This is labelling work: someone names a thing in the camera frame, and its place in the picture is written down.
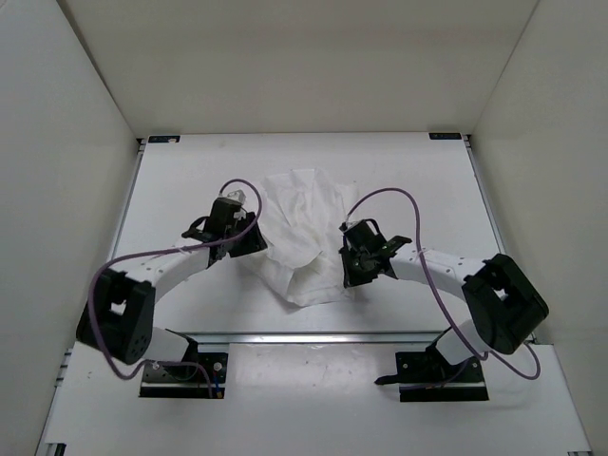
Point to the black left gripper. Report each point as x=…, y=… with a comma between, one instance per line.
x=256, y=241

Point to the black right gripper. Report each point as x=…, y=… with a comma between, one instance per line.
x=351, y=278

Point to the white pleated skirt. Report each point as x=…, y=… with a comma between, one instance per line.
x=302, y=212

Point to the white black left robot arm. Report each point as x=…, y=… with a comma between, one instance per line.
x=119, y=311

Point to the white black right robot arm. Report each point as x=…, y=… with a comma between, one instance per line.
x=504, y=306

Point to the left dark corner label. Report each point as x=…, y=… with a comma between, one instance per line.
x=163, y=139

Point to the dark corner label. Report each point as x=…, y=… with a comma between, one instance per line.
x=445, y=136
x=163, y=139

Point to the right dark corner label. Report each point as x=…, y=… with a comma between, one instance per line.
x=445, y=136

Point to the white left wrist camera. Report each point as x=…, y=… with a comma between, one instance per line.
x=237, y=196

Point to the aluminium table edge rail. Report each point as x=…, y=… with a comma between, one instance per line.
x=312, y=338

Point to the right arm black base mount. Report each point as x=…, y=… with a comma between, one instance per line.
x=422, y=377

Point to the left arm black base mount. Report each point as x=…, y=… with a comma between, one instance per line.
x=204, y=377

